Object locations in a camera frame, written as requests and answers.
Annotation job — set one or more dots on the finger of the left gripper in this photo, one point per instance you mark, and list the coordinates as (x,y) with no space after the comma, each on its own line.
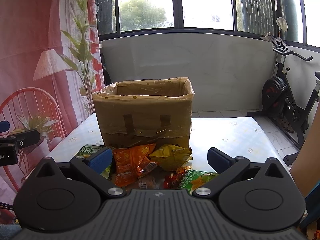
(4,126)

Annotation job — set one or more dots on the brown cardboard box with liner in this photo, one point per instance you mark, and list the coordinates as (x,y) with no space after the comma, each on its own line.
(131,113)

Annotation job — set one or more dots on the orange chip bag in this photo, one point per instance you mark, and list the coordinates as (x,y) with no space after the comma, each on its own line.
(133,163)

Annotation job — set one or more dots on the black exercise bike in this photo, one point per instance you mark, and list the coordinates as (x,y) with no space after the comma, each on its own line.
(280,107)

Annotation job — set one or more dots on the red printed curtain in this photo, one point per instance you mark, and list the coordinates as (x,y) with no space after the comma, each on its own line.
(50,66)

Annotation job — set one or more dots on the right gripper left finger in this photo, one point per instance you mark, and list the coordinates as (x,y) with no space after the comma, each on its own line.
(85,174)

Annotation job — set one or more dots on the wooden board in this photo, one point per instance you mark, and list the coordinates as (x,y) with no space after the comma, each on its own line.
(305,169)

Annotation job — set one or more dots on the yellow snack bag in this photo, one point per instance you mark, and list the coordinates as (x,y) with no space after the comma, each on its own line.
(171,157)

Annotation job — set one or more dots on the red snack packet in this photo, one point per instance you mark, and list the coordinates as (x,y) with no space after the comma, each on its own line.
(173,177)

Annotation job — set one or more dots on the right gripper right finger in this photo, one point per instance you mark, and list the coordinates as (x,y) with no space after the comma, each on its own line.
(229,170)

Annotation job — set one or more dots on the green chip bag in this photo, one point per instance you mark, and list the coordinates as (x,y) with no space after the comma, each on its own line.
(192,179)
(98,158)

